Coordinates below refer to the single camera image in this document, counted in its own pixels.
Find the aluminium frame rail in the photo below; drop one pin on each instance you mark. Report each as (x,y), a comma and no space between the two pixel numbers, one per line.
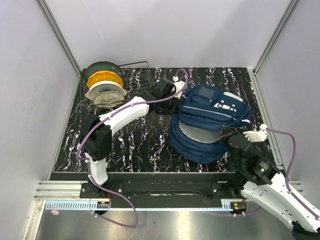
(70,190)

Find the left aluminium corner post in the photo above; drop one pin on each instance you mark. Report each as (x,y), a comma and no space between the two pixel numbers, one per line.
(58,34)

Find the dark green plate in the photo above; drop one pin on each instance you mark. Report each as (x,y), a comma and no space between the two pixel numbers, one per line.
(103,66)

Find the aluminium corner post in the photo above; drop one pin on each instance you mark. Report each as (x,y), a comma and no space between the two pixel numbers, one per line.
(58,34)
(293,4)

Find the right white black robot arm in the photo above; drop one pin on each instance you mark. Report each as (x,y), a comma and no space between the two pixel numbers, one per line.
(259,180)

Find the white plate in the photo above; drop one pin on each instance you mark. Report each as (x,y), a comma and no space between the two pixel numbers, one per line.
(104,86)

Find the right aluminium corner post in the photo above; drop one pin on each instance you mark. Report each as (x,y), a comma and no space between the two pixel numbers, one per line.
(293,4)

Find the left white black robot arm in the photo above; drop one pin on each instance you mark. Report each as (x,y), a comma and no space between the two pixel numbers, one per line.
(97,131)

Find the grey slotted cable duct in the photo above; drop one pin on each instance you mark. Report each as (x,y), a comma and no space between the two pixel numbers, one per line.
(94,205)

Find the navy blue student backpack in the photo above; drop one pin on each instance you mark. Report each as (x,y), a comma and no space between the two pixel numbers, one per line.
(195,132)

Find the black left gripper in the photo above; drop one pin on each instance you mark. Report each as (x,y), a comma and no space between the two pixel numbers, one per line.
(174,110)

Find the black wire dish rack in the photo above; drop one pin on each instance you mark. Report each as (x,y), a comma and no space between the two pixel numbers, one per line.
(136,78)

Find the orange plate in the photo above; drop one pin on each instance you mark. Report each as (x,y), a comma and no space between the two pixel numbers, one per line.
(104,75)

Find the grey speckled plate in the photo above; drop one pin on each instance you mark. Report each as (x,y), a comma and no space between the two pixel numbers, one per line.
(108,99)

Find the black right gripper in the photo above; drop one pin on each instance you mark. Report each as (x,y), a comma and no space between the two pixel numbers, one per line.
(226,131)

